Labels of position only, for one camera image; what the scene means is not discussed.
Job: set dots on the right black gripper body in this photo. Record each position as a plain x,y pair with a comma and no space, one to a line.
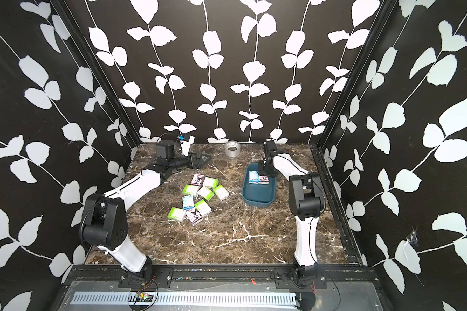
263,168

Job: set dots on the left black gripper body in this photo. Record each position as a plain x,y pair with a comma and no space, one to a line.
191,164

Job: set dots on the blue tissue pack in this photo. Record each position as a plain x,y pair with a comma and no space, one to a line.
253,177
188,202

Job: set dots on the teal storage box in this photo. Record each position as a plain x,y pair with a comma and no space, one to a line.
258,195

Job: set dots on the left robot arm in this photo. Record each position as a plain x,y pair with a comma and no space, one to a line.
104,221

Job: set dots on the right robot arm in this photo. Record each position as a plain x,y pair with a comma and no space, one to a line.
306,203

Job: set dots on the pink kuromi tissue pack top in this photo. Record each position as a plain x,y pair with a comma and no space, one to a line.
197,179

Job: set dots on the clear tape roll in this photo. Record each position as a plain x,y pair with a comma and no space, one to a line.
232,149

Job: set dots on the small circuit board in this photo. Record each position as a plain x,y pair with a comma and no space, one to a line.
141,298

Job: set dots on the white perforated strip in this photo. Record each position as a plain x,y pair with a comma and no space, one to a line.
210,299

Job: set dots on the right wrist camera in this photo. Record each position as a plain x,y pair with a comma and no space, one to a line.
269,147

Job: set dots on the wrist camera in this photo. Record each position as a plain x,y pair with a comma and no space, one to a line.
166,148
269,147

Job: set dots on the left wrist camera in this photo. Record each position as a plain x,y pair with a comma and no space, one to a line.
166,148

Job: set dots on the black front rail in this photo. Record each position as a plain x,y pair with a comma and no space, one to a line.
283,276

